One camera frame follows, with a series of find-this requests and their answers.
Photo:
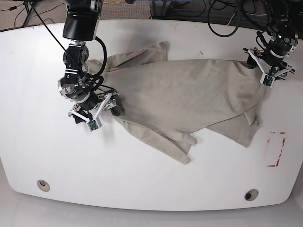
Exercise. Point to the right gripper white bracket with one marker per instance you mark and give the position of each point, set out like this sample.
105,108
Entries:
92,105

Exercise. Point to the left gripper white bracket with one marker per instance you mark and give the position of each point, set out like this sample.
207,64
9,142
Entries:
270,71

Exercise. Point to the beige t-shirt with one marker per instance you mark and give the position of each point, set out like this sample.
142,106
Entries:
164,102

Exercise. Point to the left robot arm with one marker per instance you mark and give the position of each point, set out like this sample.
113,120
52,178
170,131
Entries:
276,40

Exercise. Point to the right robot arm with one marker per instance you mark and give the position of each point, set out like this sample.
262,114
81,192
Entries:
87,92

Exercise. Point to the red tape rectangle marking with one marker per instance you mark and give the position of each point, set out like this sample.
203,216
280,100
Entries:
274,148

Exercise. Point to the black tripod stand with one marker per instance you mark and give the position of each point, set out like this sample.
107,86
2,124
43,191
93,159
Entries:
28,7

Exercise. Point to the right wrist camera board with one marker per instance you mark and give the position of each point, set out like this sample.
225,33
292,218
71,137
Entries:
94,124

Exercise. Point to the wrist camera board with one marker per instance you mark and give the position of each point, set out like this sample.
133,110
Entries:
94,124
267,80

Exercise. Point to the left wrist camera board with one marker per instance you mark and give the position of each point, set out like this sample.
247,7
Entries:
267,80

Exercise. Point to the left table cable grommet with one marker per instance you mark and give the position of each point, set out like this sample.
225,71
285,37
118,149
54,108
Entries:
43,185

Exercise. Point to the table cable grommet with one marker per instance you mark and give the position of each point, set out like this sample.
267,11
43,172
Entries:
251,195
43,185

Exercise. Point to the right table cable grommet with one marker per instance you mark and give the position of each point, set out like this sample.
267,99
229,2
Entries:
251,195

